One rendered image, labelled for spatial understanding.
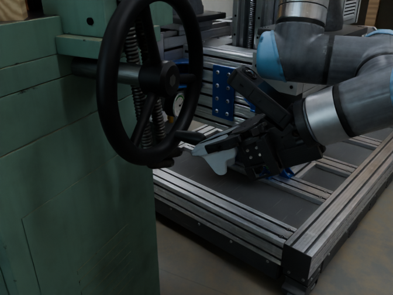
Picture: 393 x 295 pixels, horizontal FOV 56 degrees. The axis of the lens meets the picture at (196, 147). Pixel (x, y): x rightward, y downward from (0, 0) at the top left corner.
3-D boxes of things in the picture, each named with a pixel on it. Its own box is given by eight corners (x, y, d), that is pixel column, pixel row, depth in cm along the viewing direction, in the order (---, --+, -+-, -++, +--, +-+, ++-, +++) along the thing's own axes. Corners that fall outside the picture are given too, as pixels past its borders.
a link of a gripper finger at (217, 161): (196, 185, 63) (242, 171, 57) (181, 154, 62) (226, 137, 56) (204, 176, 65) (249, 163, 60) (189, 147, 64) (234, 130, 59)
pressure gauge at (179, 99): (174, 128, 92) (173, 97, 88) (161, 126, 93) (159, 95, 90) (186, 120, 97) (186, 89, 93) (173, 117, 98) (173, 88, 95)
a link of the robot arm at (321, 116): (328, 93, 46) (337, 78, 53) (294, 106, 49) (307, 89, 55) (350, 146, 48) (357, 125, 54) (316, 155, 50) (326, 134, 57)
